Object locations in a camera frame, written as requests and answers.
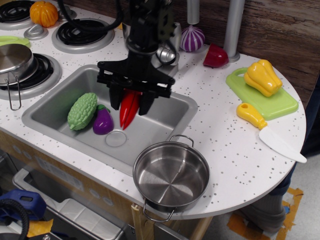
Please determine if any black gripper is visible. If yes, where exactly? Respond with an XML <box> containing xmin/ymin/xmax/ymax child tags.
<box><xmin>97</xmin><ymin>50</ymin><xmax>175</xmax><ymax>116</ymax></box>

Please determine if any red toy chili pepper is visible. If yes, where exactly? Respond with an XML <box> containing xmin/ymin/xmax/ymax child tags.
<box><xmin>119</xmin><ymin>89</ymin><xmax>142</xmax><ymax>130</ymax></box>

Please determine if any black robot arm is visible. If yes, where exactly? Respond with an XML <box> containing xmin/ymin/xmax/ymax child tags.
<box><xmin>97</xmin><ymin>0</ymin><xmax>176</xmax><ymax>115</ymax></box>

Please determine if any purple toy eggplant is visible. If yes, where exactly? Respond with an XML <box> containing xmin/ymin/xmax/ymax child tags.
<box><xmin>92</xmin><ymin>104</ymin><xmax>114</xmax><ymax>135</ymax></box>

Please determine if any grey toy sink basin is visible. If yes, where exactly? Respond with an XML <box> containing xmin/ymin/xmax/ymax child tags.
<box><xmin>22</xmin><ymin>64</ymin><xmax>198</xmax><ymax>175</ymax></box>

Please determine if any silver toy faucet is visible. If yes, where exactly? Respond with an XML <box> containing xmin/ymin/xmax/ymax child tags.
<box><xmin>126</xmin><ymin>21</ymin><xmax>183</xmax><ymax>85</ymax></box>

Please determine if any green toy bitter gourd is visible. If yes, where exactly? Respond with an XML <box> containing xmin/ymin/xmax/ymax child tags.
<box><xmin>67</xmin><ymin>92</ymin><xmax>98</xmax><ymax>131</ymax></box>

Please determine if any purple striped toy onion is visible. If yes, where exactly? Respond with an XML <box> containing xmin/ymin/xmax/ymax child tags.
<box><xmin>180</xmin><ymin>25</ymin><xmax>205</xmax><ymax>52</ymax></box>

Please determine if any front left stove burner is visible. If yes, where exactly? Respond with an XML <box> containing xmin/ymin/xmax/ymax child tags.
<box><xmin>0</xmin><ymin>53</ymin><xmax>62</xmax><ymax>101</ymax></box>

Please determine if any stove burner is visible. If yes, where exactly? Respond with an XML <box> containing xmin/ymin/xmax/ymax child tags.
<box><xmin>0</xmin><ymin>53</ymin><xmax>62</xmax><ymax>101</ymax></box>
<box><xmin>0</xmin><ymin>0</ymin><xmax>35</xmax><ymax>31</ymax></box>
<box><xmin>51</xmin><ymin>22</ymin><xmax>115</xmax><ymax>54</ymax></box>

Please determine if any back right stove burner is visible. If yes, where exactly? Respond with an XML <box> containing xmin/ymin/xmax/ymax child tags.
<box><xmin>51</xmin><ymin>22</ymin><xmax>115</xmax><ymax>54</ymax></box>

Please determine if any dark red toy vegetable half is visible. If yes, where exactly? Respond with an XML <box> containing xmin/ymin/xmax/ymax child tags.
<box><xmin>203</xmin><ymin>43</ymin><xmax>229</xmax><ymax>68</ymax></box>

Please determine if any grey support pole middle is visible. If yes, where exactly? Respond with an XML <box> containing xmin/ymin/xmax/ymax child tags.
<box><xmin>186</xmin><ymin>0</ymin><xmax>200</xmax><ymax>25</ymax></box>

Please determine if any grey support pole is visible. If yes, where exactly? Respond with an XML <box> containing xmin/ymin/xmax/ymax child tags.
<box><xmin>186</xmin><ymin>0</ymin><xmax>200</xmax><ymax>25</ymax></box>
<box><xmin>223</xmin><ymin>0</ymin><xmax>245</xmax><ymax>63</ymax></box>

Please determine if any silver stove knob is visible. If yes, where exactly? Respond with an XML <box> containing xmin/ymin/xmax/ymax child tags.
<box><xmin>23</xmin><ymin>24</ymin><xmax>49</xmax><ymax>41</ymax></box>

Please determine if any orange toy pumpkin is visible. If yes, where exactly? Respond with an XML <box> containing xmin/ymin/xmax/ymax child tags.
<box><xmin>29</xmin><ymin>1</ymin><xmax>59</xmax><ymax>28</ymax></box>

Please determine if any wooden toy kitchen cabinet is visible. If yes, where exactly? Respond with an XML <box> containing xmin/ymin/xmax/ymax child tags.
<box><xmin>0</xmin><ymin>131</ymin><xmax>212</xmax><ymax>240</ymax></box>

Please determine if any yellow toy bell pepper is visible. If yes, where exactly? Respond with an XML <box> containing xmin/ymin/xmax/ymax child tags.
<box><xmin>243</xmin><ymin>59</ymin><xmax>283</xmax><ymax>97</ymax></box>

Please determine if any grey support pole right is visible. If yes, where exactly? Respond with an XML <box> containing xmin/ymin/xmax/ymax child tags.
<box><xmin>223</xmin><ymin>0</ymin><xmax>245</xmax><ymax>63</ymax></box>

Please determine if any green toy plate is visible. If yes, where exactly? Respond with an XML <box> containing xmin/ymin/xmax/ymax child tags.
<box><xmin>0</xmin><ymin>35</ymin><xmax>31</xmax><ymax>48</ymax></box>

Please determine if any back left stove burner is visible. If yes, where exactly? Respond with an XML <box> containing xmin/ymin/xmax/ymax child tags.
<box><xmin>0</xmin><ymin>0</ymin><xmax>35</xmax><ymax>31</ymax></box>

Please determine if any blue clamp tool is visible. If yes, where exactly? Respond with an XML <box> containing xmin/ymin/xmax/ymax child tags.
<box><xmin>0</xmin><ymin>188</ymin><xmax>47</xmax><ymax>221</ymax></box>

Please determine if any green toy cutting board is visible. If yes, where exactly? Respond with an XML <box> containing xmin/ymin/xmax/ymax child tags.
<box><xmin>225</xmin><ymin>67</ymin><xmax>299</xmax><ymax>121</ymax></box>

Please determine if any person leg with grey sock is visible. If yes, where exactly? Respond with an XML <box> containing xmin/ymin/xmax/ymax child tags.
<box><xmin>240</xmin><ymin>78</ymin><xmax>320</xmax><ymax>233</ymax></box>

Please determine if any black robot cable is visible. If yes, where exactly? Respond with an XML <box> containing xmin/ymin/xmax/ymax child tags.
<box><xmin>57</xmin><ymin>0</ymin><xmax>126</xmax><ymax>33</ymax></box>

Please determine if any steel pot with handles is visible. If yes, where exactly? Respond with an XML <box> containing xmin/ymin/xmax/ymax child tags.
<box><xmin>132</xmin><ymin>135</ymin><xmax>210</xmax><ymax>223</ymax></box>

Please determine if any yellow handled toy knife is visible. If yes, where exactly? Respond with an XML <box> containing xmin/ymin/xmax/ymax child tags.
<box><xmin>236</xmin><ymin>103</ymin><xmax>307</xmax><ymax>163</ymax></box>

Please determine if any steel pan with wire handle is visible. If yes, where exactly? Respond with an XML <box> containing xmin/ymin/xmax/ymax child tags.
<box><xmin>0</xmin><ymin>43</ymin><xmax>39</xmax><ymax>101</ymax></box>

